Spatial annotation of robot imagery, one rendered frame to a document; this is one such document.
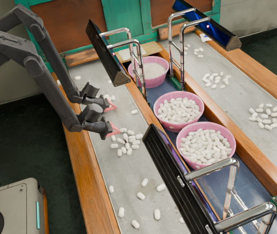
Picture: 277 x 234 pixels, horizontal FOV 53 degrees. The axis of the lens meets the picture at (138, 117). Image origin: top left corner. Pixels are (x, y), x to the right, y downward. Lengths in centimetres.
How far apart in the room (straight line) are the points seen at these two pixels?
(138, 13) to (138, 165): 111
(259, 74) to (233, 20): 169
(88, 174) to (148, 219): 33
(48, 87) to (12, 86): 202
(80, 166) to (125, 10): 110
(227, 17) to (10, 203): 270
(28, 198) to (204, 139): 117
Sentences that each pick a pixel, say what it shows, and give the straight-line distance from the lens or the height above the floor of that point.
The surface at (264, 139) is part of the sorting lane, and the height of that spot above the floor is 74.
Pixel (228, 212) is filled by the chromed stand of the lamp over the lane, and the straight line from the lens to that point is 103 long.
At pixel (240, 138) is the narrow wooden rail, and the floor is 76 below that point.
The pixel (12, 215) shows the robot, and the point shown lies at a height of 28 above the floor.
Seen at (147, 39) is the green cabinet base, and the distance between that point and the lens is 208.
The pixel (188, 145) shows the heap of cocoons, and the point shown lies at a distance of 135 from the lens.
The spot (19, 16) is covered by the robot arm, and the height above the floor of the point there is 135.
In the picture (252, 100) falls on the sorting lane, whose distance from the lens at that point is 161.
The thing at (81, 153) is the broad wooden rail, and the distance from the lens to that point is 136.
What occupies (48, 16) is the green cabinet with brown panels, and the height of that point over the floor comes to 113.
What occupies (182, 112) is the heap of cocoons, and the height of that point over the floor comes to 74.
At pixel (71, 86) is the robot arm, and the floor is 99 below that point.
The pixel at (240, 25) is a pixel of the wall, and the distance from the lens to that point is 347.
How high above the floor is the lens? 175
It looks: 42 degrees down
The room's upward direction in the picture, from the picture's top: 10 degrees counter-clockwise
